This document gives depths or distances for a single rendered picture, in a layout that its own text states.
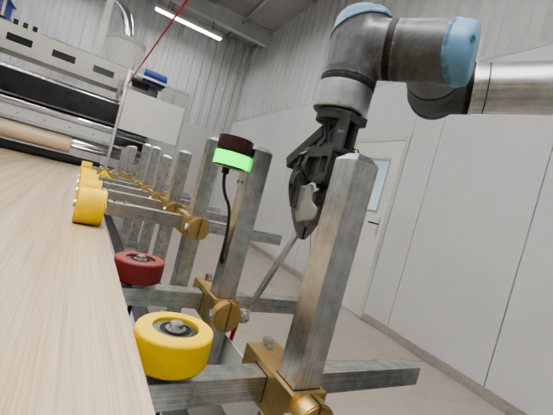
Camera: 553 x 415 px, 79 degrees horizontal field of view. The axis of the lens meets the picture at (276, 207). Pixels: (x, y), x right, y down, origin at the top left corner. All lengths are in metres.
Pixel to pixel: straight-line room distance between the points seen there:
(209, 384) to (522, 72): 0.64
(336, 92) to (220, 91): 9.40
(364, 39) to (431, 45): 0.09
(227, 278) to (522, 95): 0.57
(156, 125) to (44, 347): 2.84
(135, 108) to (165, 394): 2.82
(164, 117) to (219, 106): 6.77
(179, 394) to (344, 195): 0.27
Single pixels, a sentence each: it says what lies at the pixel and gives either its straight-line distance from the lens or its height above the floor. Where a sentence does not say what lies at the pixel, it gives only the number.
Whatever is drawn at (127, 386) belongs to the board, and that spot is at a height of 0.90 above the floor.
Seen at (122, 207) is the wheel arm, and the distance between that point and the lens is 0.83.
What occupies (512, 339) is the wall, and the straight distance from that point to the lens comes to 3.16.
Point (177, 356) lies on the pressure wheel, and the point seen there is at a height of 0.90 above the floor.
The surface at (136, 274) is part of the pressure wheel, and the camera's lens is 0.58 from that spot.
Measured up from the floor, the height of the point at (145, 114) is 1.45.
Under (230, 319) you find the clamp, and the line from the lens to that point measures 0.60.
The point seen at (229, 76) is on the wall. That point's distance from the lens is 10.11.
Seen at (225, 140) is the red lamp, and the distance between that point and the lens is 0.56.
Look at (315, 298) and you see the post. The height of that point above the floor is 0.97.
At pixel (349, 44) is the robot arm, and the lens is 0.58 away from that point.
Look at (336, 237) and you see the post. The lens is 0.37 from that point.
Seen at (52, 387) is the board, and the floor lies 0.90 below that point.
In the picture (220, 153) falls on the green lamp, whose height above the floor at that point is 1.11.
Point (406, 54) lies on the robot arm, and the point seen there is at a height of 1.31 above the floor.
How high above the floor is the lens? 1.06
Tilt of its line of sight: 2 degrees down
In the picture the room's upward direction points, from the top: 15 degrees clockwise
